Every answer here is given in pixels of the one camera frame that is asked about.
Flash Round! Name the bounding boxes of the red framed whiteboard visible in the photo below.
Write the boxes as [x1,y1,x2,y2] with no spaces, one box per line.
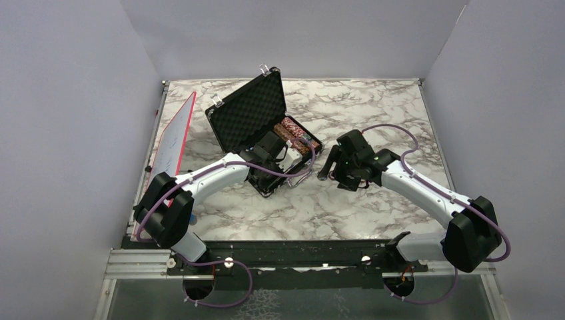
[134,92,197,204]

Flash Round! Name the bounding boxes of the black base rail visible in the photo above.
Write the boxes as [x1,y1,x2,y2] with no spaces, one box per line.
[121,238,473,293]

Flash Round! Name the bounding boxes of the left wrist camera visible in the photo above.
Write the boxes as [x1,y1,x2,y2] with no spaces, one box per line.
[279,149,302,173]

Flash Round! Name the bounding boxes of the purple cable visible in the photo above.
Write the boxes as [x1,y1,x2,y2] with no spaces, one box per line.
[134,137,317,309]
[362,123,513,305]

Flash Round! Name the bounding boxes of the black poker case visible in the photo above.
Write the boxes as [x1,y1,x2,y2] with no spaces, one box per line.
[205,65,324,197]

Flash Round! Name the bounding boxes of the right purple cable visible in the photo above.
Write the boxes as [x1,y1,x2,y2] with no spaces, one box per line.
[362,123,513,305]

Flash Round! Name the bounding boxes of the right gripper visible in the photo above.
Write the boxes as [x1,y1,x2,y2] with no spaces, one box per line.
[318,144,361,191]

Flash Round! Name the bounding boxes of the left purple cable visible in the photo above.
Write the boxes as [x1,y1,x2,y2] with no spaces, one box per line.
[134,137,317,309]

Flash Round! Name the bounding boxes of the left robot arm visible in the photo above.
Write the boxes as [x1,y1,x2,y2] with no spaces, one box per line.
[134,132,290,274]

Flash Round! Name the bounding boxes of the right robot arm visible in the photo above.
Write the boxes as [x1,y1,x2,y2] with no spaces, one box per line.
[318,129,504,273]

